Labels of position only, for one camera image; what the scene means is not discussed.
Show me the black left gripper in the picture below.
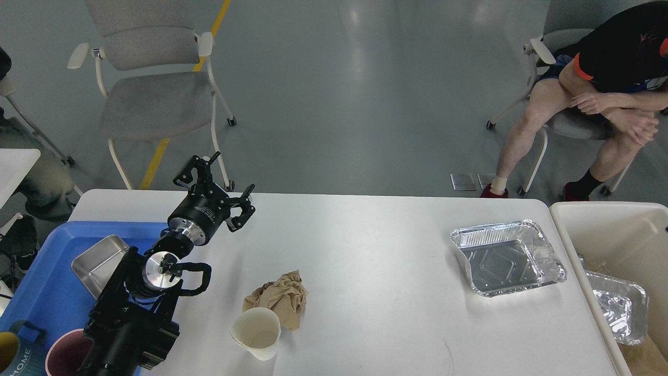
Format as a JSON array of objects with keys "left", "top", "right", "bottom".
[{"left": 168, "top": 151, "right": 256, "bottom": 246}]

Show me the white paper cup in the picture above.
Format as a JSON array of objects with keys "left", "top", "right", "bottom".
[{"left": 230, "top": 307, "right": 281, "bottom": 361}]

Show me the stainless steel tray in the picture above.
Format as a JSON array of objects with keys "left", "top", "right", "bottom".
[{"left": 71, "top": 235, "right": 129, "bottom": 298}]

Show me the pink mug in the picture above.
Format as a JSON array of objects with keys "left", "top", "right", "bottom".
[{"left": 44, "top": 328, "right": 93, "bottom": 375}]

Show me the aluminium foil tray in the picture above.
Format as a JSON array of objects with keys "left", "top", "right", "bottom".
[{"left": 449, "top": 219, "right": 566, "bottom": 298}]

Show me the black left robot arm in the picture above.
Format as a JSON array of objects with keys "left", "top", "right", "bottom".
[{"left": 76, "top": 152, "right": 255, "bottom": 375}]

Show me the crumpled brown paper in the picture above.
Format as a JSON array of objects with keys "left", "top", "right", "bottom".
[{"left": 242, "top": 271, "right": 308, "bottom": 331}]

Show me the grey office chair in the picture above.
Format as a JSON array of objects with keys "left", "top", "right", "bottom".
[{"left": 68, "top": 1, "right": 236, "bottom": 190}]

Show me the blue plastic tray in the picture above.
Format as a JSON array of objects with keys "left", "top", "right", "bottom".
[{"left": 2, "top": 221, "right": 164, "bottom": 350}]

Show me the white side table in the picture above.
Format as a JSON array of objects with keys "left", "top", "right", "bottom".
[{"left": 1, "top": 148, "right": 41, "bottom": 208}]

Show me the metal floor plate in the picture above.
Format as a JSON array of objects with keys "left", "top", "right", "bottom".
[
  {"left": 476, "top": 173, "right": 496, "bottom": 189},
  {"left": 450, "top": 173, "right": 477, "bottom": 191}
]

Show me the dark teal home mug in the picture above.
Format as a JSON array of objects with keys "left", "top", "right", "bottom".
[{"left": 1, "top": 320, "right": 48, "bottom": 375}]

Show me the white chair at left edge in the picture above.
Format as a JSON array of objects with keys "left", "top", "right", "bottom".
[{"left": 1, "top": 76, "right": 76, "bottom": 167}]

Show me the grey chair under person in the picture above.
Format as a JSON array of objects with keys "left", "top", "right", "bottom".
[{"left": 486, "top": 1, "right": 642, "bottom": 196}]

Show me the beige waste bin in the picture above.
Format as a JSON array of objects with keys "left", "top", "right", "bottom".
[{"left": 550, "top": 202, "right": 667, "bottom": 375}]

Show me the seated person black shirt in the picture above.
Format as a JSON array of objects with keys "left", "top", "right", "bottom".
[{"left": 482, "top": 1, "right": 667, "bottom": 202}]

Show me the foil tray in bin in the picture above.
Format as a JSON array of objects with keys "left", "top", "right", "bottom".
[{"left": 577, "top": 253, "right": 650, "bottom": 347}]

